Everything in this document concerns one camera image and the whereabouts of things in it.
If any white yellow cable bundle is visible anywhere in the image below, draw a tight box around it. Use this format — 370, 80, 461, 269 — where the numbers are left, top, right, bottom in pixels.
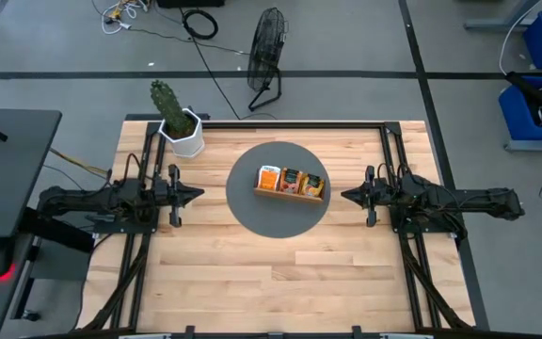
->
90, 0, 152, 37

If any pink packet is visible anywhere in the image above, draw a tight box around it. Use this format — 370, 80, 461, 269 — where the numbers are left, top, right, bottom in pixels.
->
298, 172, 327, 198

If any black desk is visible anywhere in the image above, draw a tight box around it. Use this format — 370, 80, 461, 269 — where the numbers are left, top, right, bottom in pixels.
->
0, 105, 63, 239

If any wooden tea organizer box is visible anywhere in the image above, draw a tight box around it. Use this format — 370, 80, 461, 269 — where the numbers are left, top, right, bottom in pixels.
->
253, 164, 327, 204

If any orange white Tazo tea packet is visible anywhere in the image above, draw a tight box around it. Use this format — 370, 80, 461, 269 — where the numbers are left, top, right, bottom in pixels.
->
257, 164, 282, 191

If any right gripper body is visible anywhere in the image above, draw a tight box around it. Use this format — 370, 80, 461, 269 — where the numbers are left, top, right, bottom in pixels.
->
365, 165, 398, 229

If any white floor cable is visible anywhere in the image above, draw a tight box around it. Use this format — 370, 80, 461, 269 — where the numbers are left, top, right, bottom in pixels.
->
499, 2, 542, 76

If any round grey mat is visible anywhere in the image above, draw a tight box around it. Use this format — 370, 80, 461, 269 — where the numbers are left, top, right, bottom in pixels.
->
225, 140, 332, 239

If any large blue bin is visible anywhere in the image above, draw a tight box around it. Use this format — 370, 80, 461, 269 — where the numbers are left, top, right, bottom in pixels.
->
498, 74, 542, 142

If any white plant pot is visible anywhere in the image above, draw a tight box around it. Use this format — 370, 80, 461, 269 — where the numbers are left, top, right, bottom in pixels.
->
157, 107, 205, 159

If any long black floor cable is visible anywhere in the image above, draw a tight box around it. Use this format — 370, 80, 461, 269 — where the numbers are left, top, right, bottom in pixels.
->
190, 37, 277, 121

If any green cactus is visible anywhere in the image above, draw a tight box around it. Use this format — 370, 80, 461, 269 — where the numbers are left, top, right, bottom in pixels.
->
150, 79, 192, 136

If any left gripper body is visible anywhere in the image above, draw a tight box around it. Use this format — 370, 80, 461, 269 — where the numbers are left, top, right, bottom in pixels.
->
153, 164, 182, 229

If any black pole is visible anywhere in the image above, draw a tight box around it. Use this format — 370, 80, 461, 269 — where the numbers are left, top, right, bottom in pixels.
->
505, 71, 542, 119

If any black floor fan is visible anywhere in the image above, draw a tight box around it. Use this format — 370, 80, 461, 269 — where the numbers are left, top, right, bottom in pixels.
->
246, 7, 290, 113

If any black floor box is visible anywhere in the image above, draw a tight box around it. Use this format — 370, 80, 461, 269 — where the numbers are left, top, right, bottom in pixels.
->
156, 0, 226, 9

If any black aluminium rig frame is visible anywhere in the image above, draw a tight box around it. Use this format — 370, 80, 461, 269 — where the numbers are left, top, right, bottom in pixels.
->
77, 112, 477, 339

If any red Ahmad tea packet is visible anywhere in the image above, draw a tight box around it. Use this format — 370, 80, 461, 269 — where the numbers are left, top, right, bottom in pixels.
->
279, 167, 304, 195

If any black cable coil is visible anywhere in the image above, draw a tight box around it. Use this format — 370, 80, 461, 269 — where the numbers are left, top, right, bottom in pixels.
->
180, 8, 219, 40

